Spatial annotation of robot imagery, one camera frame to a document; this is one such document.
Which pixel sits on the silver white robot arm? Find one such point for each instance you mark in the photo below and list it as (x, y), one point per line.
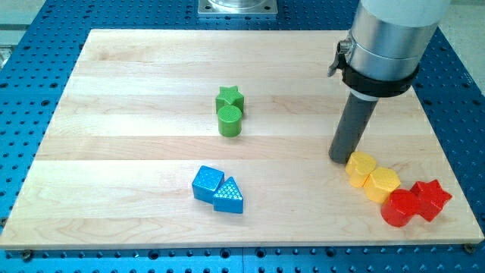
(389, 37)

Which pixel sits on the green star block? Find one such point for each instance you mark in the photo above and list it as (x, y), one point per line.
(229, 95)

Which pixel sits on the red star block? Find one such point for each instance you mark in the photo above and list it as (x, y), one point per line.
(431, 198)

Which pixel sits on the green cylinder block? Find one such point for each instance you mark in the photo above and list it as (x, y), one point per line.
(229, 121)

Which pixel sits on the blue cube block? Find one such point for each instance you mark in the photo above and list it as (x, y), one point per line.
(206, 183)

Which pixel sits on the blue triangle block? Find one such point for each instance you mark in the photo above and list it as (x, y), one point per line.
(228, 198)

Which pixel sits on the light wooden board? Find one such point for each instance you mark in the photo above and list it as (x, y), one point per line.
(137, 119)

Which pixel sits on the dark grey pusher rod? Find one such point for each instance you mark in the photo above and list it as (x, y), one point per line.
(351, 126)

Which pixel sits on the yellow heart block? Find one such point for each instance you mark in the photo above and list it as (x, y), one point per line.
(358, 167)

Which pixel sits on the yellow hexagon block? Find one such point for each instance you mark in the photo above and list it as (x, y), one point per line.
(380, 183)

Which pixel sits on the red cylinder block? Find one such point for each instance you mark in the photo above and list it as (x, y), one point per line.
(399, 208)

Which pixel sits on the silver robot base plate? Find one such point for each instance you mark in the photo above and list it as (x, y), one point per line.
(237, 7)

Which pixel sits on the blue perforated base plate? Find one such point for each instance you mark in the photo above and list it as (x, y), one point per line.
(34, 76)

